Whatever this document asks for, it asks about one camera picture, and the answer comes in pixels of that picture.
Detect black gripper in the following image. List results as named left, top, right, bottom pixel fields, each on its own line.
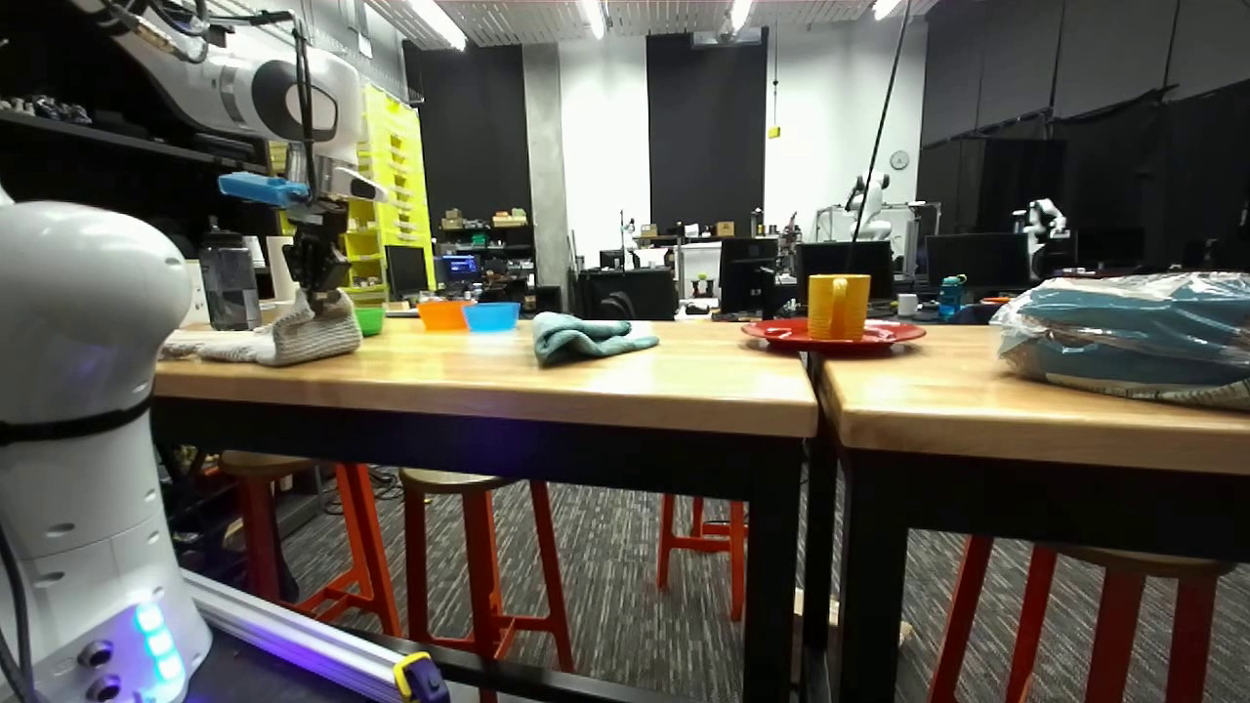
left=283, top=198, right=352, bottom=306

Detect grey knitted cotton cloth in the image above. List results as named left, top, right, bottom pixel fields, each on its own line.
left=161, top=290, right=365, bottom=371

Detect folded teal cloth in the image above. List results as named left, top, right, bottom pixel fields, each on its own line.
left=527, top=309, right=665, bottom=371

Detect yellow storage rack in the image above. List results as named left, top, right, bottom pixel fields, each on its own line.
left=341, top=81, right=440, bottom=309

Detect orange plastic bowl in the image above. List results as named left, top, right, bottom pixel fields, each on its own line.
left=419, top=295, right=467, bottom=336

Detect blue plastic bowl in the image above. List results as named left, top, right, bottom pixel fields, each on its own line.
left=459, top=301, right=524, bottom=336

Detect wooden stool red legs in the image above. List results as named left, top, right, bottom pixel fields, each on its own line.
left=651, top=489, right=752, bottom=626
left=925, top=531, right=1235, bottom=703
left=210, top=448, right=403, bottom=639
left=398, top=466, right=576, bottom=676

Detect wooden workbench black legs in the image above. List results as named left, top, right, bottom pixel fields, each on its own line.
left=815, top=320, right=1250, bottom=703
left=151, top=315, right=821, bottom=703

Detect yellow mug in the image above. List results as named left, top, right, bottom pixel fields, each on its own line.
left=804, top=269, right=876, bottom=345

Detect red plate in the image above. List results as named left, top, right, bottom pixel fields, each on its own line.
left=743, top=315, right=929, bottom=359

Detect clear bag of blue cloths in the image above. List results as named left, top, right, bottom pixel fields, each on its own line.
left=989, top=269, right=1250, bottom=413

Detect aluminium frame rail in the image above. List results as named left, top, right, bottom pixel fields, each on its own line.
left=180, top=568, right=453, bottom=703

